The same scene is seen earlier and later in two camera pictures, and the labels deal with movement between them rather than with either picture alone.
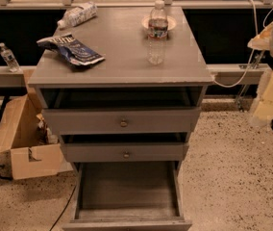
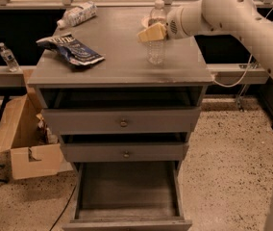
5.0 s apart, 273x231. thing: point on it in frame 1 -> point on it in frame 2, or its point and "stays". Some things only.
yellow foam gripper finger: [262, 40] -> [157, 32]
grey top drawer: [121, 111] stays
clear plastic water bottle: [158, 34] stays
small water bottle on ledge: [9, 58] stays
